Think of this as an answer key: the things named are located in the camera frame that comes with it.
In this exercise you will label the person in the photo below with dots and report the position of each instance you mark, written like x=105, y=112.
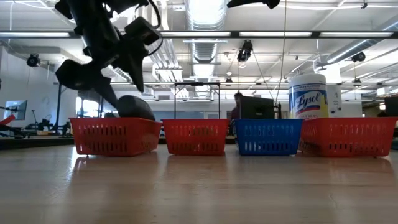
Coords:
x=237, y=97

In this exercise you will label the black vertical post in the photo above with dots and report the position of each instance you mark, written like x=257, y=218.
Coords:
x=58, y=105

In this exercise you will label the red machine part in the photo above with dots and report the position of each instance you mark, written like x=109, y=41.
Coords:
x=7, y=120

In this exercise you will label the black metal rack frame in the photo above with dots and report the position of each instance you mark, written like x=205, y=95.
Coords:
x=197, y=83

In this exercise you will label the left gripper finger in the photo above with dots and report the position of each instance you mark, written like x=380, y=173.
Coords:
x=81, y=76
x=135, y=59

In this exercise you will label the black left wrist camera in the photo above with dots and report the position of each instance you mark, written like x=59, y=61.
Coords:
x=143, y=31

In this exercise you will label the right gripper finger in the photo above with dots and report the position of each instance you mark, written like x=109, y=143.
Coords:
x=248, y=2

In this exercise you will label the silver ventilation duct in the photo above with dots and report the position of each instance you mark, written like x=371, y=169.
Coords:
x=206, y=49

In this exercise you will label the white Lysol wipes canister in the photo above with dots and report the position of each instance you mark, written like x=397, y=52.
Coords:
x=308, y=96

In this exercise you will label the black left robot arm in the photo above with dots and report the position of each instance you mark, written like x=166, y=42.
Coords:
x=90, y=9

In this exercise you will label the red plastic basket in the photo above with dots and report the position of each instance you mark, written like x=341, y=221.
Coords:
x=196, y=137
x=348, y=137
x=115, y=137

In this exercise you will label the grey computer monitor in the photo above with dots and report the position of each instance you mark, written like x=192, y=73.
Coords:
x=15, y=109

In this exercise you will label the blue plastic basket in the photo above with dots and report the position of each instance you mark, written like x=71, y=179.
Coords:
x=268, y=137

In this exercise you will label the black computer monitor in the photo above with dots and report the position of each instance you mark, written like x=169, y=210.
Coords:
x=257, y=107
x=391, y=106

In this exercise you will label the black ceiling camera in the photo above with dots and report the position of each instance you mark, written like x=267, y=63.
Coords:
x=359, y=57
x=33, y=60

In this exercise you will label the black overhead camera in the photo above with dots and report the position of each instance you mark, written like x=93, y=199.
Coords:
x=245, y=51

